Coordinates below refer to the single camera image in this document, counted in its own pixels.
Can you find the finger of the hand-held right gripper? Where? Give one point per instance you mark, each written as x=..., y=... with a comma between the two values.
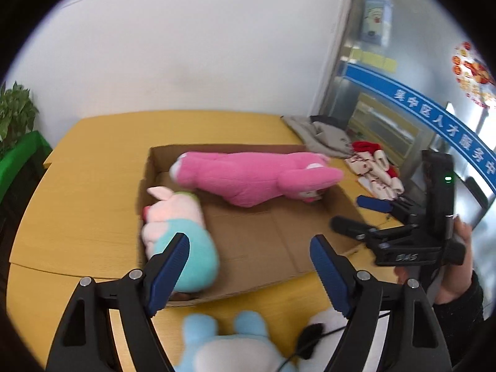
x=348, y=225
x=374, y=203

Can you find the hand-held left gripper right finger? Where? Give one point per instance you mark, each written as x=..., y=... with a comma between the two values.
x=329, y=275

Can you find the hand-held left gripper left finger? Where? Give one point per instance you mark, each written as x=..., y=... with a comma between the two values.
x=170, y=275

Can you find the red and white plush toy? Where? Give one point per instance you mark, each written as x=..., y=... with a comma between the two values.
x=368, y=166

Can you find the pink pig plush teal dress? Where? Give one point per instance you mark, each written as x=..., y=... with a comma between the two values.
x=174, y=213

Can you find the brown cardboard box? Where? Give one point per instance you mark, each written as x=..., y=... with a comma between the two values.
x=263, y=240

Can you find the grey plush toy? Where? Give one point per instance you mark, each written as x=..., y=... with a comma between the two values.
x=321, y=139

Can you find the light blue plush toy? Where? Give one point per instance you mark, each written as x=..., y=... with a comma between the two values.
x=217, y=356

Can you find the pink plush toy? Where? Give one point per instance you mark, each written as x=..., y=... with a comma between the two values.
x=248, y=178

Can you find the person's right forearm dark sleeve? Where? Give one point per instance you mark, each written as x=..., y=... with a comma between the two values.
x=461, y=329

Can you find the person's right hand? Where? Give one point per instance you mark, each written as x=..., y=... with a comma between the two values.
x=453, y=279

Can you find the white black plush toy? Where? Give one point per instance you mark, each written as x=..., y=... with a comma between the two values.
x=290, y=357

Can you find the blue door banner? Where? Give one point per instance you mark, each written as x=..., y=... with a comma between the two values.
x=426, y=104

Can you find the red round window decoration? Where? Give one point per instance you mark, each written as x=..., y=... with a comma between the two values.
x=474, y=71

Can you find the row of yellow sticky notes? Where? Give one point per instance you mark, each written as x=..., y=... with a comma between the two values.
x=374, y=59

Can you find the light blue cartoon poster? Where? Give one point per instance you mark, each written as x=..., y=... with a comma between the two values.
x=376, y=17

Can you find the large green potted plant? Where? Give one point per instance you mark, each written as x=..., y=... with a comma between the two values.
x=13, y=112

